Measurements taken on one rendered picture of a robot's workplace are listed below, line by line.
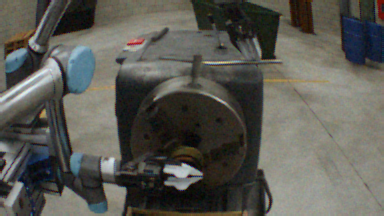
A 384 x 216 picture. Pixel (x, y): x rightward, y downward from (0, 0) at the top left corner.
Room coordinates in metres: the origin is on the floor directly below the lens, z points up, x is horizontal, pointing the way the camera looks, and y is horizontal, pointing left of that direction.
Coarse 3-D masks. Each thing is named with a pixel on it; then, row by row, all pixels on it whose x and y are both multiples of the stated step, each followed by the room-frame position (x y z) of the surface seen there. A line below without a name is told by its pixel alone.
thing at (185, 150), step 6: (174, 150) 1.07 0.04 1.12; (180, 150) 1.06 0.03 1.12; (186, 150) 1.06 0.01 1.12; (192, 150) 1.07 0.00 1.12; (168, 156) 1.07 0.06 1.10; (174, 156) 1.04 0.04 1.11; (180, 156) 1.04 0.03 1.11; (186, 156) 1.04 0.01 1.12; (192, 156) 1.04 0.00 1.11; (198, 156) 1.06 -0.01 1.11; (186, 162) 1.01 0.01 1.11; (192, 162) 1.02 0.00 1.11; (198, 162) 1.04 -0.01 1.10; (204, 162) 1.07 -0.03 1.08; (198, 168) 1.02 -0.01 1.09
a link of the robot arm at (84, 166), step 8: (72, 160) 0.98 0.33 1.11; (80, 160) 0.98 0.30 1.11; (88, 160) 0.98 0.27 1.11; (96, 160) 0.99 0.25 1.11; (72, 168) 0.97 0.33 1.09; (80, 168) 0.97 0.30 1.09; (88, 168) 0.97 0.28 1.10; (96, 168) 0.97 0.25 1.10; (80, 176) 0.97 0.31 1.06; (88, 176) 0.97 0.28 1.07; (96, 176) 0.96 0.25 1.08; (88, 184) 0.97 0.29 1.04; (96, 184) 0.98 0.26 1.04
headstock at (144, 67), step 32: (192, 32) 1.83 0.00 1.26; (224, 32) 1.85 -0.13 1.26; (128, 64) 1.37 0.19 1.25; (160, 64) 1.36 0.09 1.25; (128, 96) 1.32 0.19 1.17; (256, 96) 1.30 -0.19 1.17; (128, 128) 1.32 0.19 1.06; (256, 128) 1.30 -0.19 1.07; (128, 160) 1.32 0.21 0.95; (256, 160) 1.31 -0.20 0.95
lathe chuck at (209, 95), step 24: (168, 96) 1.16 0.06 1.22; (192, 96) 1.16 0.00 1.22; (216, 96) 1.16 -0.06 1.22; (144, 120) 1.16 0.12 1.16; (192, 120) 1.16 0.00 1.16; (216, 120) 1.16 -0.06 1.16; (240, 120) 1.15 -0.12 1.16; (144, 144) 1.16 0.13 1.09; (216, 168) 1.15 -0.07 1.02; (192, 192) 1.16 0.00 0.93
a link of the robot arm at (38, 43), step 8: (56, 0) 1.27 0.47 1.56; (64, 0) 1.28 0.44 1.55; (48, 8) 1.29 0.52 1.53; (56, 8) 1.27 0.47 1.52; (64, 8) 1.30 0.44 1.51; (48, 16) 1.28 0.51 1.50; (56, 16) 1.29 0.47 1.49; (40, 24) 1.30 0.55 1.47; (48, 24) 1.28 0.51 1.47; (56, 24) 1.32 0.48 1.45; (40, 32) 1.29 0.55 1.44; (48, 32) 1.30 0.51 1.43; (32, 40) 1.31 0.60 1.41; (40, 40) 1.29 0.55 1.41; (48, 40) 1.33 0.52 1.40; (32, 48) 1.28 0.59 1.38; (40, 48) 1.30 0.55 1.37; (48, 48) 1.35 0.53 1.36; (40, 56) 1.31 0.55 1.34; (40, 64) 1.33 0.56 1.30; (32, 72) 1.28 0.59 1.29
